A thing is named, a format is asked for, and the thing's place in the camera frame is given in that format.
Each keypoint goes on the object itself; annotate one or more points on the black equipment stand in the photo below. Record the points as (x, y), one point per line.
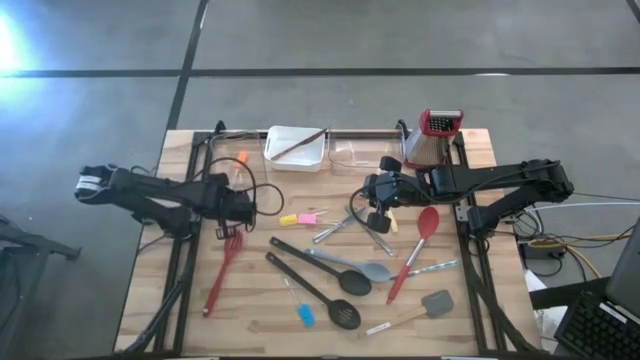
(30, 240)

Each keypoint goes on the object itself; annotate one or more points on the black solid spoon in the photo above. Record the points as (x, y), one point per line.
(355, 282)

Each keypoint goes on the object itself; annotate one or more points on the black computer monitor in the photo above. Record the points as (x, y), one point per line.
(627, 270)

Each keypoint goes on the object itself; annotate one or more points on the black power box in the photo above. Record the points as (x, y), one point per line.
(537, 250)

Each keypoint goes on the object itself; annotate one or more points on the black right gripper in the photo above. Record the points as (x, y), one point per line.
(397, 190)

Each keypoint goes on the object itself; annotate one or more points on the black slotted spoon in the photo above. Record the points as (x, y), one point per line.
(345, 315)

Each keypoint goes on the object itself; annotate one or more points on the small wooden stick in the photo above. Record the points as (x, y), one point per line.
(393, 221)

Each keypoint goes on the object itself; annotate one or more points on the black keyboard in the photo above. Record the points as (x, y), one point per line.
(595, 330)

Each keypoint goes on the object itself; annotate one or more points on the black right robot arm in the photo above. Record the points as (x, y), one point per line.
(500, 175)

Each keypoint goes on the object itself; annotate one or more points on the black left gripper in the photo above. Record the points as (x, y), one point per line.
(227, 202)

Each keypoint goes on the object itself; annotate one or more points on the silver mounting bracket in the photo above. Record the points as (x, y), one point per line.
(461, 214)

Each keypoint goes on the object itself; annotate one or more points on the black aluminium frame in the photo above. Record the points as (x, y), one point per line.
(172, 280)

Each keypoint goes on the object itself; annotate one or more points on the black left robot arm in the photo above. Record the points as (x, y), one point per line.
(150, 187)

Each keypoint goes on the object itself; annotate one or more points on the silver metal knife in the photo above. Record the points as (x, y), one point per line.
(382, 244)

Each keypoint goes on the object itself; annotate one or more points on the white plastic bin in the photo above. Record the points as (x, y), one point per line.
(295, 155)

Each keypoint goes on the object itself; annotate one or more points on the yellow mini spatula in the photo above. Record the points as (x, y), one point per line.
(288, 220)

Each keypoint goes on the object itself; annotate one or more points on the teal patterned butter knife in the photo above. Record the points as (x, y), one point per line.
(430, 268)

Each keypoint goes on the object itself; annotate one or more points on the black computer desk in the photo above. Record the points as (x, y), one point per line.
(565, 295)

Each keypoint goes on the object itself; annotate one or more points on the clear plastic bin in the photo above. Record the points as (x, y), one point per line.
(225, 150)
(360, 157)

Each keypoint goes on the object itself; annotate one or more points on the red slotted spatula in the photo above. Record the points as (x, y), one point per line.
(220, 280)

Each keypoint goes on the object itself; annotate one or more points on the red metal box grater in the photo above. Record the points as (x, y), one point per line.
(430, 145)

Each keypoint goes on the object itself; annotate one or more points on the grey silicone spoon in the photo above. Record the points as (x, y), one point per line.
(375, 271)

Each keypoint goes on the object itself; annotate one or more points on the orange mini spatula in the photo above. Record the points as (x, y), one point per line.
(242, 157)

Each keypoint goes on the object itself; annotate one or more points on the red spoon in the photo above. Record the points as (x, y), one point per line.
(427, 222)

